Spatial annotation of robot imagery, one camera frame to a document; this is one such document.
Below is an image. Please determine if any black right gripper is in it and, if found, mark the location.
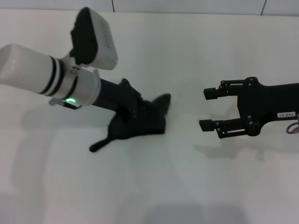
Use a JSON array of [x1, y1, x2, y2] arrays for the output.
[[199, 76, 299, 140]]

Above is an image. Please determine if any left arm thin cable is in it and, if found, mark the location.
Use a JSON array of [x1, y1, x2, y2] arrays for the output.
[[48, 98, 83, 111]]

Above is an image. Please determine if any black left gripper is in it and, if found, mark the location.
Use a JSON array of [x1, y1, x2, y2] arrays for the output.
[[92, 78, 159, 126]]

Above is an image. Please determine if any dark blue rag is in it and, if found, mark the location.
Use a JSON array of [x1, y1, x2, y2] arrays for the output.
[[90, 93, 172, 154]]

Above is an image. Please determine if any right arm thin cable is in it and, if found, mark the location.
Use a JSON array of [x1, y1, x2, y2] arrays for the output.
[[286, 113, 299, 135]]

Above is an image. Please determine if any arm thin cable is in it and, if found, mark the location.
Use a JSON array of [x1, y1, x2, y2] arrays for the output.
[[286, 113, 299, 135], [48, 98, 83, 111]]

